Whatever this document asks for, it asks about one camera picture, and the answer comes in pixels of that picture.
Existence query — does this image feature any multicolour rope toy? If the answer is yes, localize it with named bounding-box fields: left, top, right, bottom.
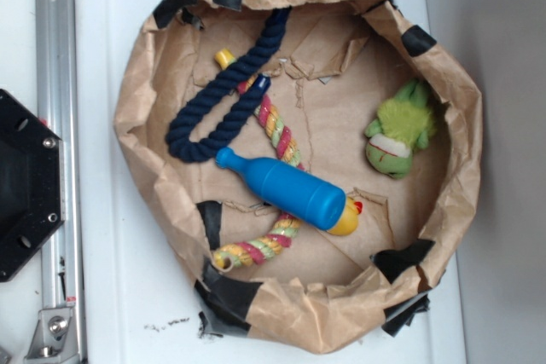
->
left=212, top=49, right=307, bottom=274

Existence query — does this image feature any aluminium extrusion rail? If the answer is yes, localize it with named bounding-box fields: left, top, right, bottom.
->
left=36, top=0, right=87, bottom=363

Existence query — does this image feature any navy blue rope toy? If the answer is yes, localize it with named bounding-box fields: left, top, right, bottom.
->
left=165, top=7, right=292, bottom=164

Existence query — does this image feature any green plush animal toy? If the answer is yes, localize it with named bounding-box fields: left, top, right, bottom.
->
left=364, top=78, right=436, bottom=179

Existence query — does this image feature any blue plastic bottle toy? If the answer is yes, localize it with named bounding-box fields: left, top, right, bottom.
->
left=216, top=147, right=346, bottom=232

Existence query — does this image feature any brown paper bag bin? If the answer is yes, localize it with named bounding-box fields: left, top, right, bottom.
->
left=114, top=0, right=483, bottom=354

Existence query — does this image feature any metal corner bracket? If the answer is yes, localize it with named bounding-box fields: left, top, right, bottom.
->
left=24, top=307, right=81, bottom=364

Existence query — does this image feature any yellow rubber duck toy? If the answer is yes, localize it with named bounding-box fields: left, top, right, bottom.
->
left=328, top=196, right=363, bottom=236

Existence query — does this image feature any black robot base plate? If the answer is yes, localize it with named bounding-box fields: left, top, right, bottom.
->
left=1, top=90, right=63, bottom=283

